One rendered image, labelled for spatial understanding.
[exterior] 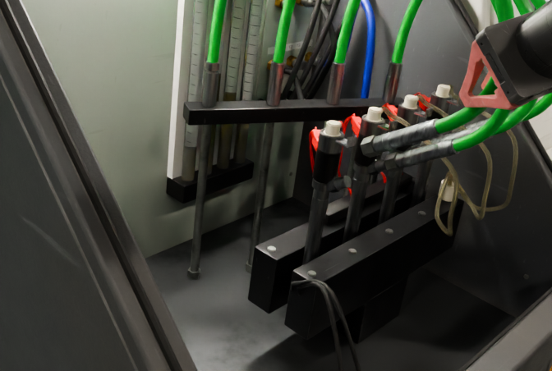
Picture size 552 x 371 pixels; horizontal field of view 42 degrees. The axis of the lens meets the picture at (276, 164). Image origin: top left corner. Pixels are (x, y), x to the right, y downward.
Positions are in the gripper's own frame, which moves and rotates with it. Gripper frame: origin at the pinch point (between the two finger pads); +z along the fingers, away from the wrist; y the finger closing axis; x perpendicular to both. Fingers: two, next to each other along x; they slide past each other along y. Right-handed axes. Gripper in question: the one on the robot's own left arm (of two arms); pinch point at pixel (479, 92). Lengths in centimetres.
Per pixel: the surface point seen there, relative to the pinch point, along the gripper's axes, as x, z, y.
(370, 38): -18.9, 32.1, -16.7
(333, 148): -3.0, 17.0, 6.6
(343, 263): 9.0, 26.0, 7.0
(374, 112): -5.4, 18.4, -1.4
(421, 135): 0.8, 6.2, 3.4
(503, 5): -5.2, -6.9, -0.6
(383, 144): -0.3, 10.7, 4.9
